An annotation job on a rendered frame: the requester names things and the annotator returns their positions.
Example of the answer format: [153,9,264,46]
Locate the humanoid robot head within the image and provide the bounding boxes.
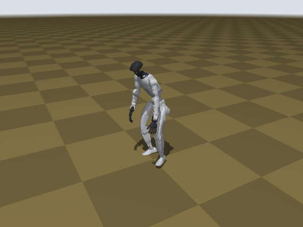
[130,61,149,79]

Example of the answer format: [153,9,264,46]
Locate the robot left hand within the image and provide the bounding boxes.
[147,116,157,134]

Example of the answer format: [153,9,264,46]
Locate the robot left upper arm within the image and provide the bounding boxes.
[148,78,159,103]

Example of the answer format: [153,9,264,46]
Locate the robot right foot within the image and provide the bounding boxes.
[142,147,157,155]

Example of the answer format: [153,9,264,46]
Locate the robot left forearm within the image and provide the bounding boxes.
[153,98,160,121]

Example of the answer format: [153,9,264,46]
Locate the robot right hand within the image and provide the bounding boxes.
[129,106,134,122]

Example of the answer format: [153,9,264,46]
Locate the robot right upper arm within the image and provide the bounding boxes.
[133,75,140,96]

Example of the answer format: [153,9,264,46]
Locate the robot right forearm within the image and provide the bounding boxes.
[130,94,138,109]

